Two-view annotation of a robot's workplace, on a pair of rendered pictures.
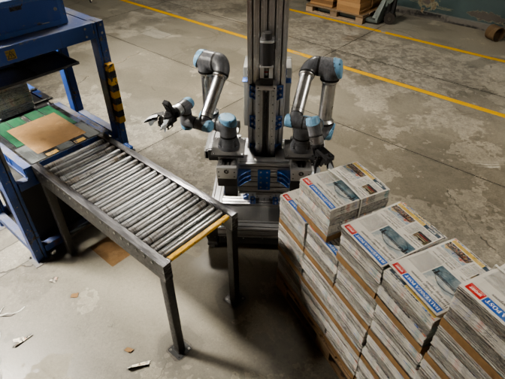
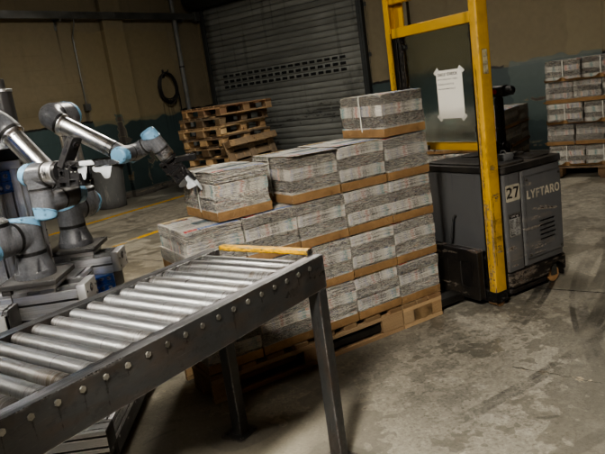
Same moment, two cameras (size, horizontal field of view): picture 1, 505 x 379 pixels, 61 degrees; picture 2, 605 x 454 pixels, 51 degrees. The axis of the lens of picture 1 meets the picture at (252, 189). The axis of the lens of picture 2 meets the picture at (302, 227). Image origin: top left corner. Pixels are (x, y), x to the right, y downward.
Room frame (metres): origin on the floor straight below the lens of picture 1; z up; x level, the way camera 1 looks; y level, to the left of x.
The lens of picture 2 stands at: (1.62, 2.58, 1.37)
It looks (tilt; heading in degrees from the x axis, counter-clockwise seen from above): 12 degrees down; 266
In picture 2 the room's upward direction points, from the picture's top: 8 degrees counter-clockwise
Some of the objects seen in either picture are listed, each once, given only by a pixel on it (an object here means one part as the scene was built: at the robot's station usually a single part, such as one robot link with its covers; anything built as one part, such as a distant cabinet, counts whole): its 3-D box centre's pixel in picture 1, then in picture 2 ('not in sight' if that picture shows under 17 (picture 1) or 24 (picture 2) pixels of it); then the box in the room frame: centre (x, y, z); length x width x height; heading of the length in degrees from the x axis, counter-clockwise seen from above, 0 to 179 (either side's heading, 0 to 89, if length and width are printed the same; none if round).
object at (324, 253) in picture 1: (355, 298); (288, 279); (1.53, -0.59, 0.42); 1.17 x 0.39 x 0.83; 26
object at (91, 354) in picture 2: (108, 177); (62, 349); (2.20, 0.92, 0.77); 0.47 x 0.05 x 0.05; 139
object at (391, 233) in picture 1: (391, 231); (293, 152); (1.40, -0.63, 1.06); 0.37 x 0.29 x 0.01; 118
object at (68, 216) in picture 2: (303, 127); (69, 209); (2.47, -0.34, 0.98); 0.13 x 0.12 x 0.14; 73
